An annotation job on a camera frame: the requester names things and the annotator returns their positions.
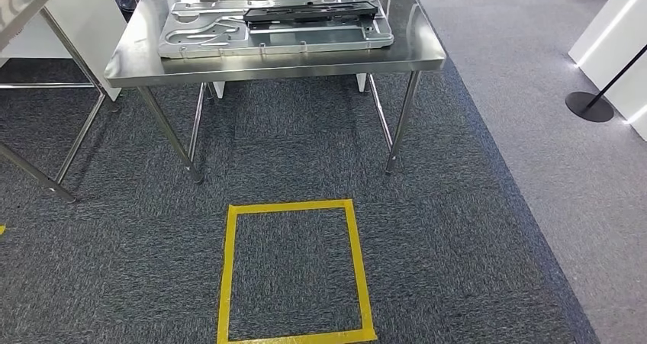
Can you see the black plastic car part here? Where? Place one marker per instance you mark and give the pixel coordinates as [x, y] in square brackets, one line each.
[303, 12]

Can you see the stainless steel workbench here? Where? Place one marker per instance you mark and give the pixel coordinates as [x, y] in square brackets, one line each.
[141, 53]

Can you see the metal fixture plate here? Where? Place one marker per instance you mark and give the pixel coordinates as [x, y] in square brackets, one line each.
[313, 38]

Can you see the white cabinet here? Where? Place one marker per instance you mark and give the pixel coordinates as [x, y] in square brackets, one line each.
[86, 8]

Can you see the white booth panel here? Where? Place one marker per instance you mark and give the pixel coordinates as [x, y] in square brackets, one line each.
[616, 38]

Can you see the steel side table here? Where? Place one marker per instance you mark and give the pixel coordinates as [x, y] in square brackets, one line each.
[20, 8]

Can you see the black stanchion post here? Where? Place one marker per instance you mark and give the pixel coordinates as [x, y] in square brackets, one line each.
[589, 107]

